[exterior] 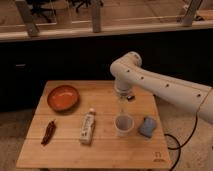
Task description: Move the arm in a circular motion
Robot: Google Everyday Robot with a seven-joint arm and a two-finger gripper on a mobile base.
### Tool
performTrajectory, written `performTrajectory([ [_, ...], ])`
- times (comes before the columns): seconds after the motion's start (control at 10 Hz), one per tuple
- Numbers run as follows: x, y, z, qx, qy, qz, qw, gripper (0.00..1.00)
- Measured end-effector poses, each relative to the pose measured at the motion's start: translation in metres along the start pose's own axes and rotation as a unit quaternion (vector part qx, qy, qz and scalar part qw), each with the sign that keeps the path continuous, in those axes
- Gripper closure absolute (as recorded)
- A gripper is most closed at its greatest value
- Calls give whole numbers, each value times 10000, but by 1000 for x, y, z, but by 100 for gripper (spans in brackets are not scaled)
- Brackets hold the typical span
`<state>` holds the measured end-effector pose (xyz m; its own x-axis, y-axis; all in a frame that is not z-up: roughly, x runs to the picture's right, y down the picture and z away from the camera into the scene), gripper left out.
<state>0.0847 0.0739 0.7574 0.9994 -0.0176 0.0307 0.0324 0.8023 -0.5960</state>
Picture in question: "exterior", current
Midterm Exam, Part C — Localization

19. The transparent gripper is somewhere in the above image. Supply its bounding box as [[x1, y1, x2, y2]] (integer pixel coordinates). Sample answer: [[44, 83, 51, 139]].
[[117, 93, 135, 114]]

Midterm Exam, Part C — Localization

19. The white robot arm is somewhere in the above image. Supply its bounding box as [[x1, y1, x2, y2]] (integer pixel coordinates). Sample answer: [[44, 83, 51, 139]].
[[110, 52, 213, 125]]

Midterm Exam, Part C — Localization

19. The blue sponge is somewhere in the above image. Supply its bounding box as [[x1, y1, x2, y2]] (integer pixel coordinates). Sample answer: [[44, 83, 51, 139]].
[[138, 117, 157, 138]]

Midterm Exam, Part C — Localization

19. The white bottle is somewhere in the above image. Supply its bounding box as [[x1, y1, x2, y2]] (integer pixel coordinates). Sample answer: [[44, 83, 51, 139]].
[[79, 108, 96, 145]]

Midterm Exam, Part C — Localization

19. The wooden table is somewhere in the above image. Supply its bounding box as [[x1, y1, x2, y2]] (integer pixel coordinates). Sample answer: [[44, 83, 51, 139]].
[[16, 81, 171, 169]]

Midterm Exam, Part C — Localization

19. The orange bowl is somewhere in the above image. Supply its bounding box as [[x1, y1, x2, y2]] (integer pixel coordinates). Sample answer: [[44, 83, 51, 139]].
[[47, 85, 79, 112]]

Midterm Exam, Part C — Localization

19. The dried red chili pepper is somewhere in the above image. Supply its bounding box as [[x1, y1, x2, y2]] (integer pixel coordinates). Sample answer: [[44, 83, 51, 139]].
[[41, 121, 56, 146]]

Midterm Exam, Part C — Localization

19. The black office chair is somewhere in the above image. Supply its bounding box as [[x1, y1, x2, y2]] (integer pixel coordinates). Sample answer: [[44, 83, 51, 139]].
[[26, 0, 56, 23]]

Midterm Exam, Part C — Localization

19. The black cable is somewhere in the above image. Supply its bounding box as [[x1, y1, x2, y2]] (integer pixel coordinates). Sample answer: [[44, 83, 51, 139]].
[[163, 114, 199, 171]]

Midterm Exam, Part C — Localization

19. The grey metal post middle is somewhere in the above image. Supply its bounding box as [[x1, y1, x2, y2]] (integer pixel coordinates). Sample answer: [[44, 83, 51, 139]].
[[91, 0, 101, 33]]

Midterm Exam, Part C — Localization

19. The grey metal post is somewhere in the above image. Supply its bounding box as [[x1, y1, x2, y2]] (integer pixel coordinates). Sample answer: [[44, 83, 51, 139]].
[[91, 0, 101, 33], [181, 0, 203, 27], [15, 0, 39, 37]]

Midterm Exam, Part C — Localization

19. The grey metal post right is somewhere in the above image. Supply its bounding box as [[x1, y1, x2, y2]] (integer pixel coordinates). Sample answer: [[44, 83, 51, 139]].
[[181, 0, 203, 27]]

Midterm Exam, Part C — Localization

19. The grey metal post left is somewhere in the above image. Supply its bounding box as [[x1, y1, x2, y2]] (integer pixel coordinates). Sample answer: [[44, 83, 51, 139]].
[[15, 0, 39, 37]]

